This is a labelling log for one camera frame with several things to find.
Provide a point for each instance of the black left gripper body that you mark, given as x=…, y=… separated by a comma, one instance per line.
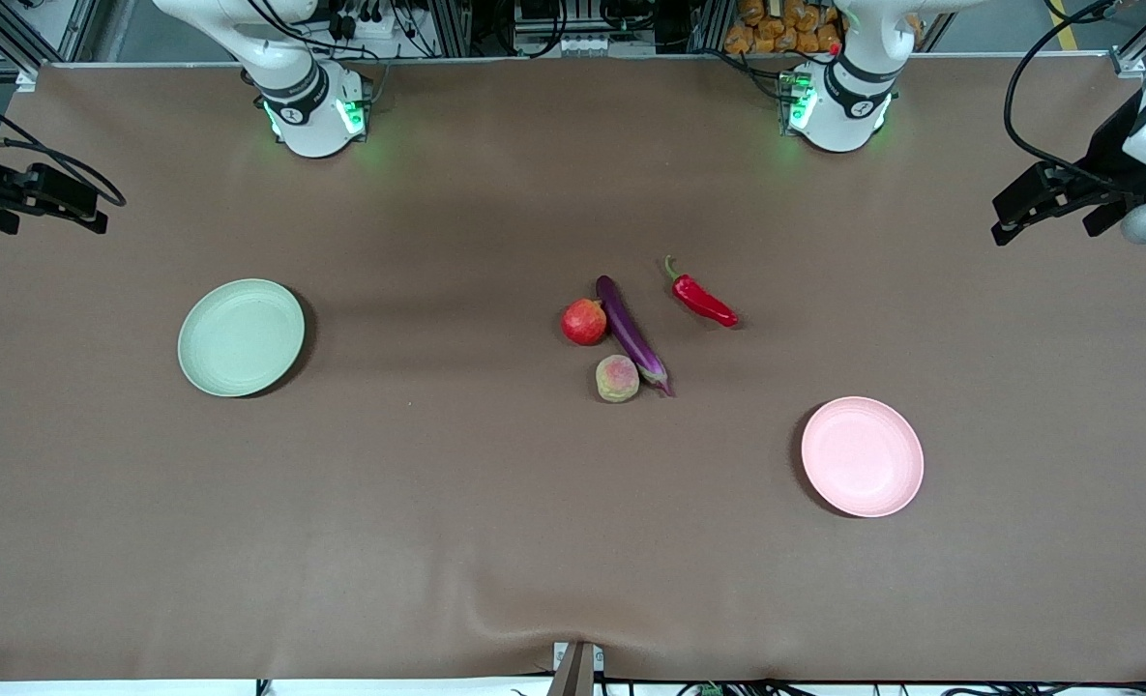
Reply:
x=1107, y=153

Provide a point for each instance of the red chili pepper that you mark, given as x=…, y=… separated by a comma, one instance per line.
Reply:
x=703, y=300

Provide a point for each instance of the purple eggplant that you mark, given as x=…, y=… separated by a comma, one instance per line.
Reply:
x=626, y=333

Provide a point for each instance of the pink yellow peach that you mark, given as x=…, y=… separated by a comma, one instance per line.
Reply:
x=617, y=378

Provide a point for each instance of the red pomegranate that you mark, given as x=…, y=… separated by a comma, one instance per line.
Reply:
x=583, y=323

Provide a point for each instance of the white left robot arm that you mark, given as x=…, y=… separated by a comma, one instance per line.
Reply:
x=843, y=106

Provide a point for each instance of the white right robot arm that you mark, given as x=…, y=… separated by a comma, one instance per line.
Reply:
x=307, y=116

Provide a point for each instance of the light green plate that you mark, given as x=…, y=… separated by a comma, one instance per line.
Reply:
x=241, y=338

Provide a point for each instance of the pink plate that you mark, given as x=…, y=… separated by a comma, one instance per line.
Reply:
x=863, y=456

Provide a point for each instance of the pile of orange items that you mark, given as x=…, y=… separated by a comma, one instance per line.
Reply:
x=766, y=29

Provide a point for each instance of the white power strip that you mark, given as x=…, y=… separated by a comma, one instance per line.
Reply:
x=369, y=21

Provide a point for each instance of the grey electronics box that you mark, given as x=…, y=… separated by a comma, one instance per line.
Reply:
x=572, y=43

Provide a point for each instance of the brown table cover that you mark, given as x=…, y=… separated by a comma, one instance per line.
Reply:
x=534, y=532

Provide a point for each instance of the grey metal table bracket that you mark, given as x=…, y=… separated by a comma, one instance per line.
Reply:
x=577, y=672

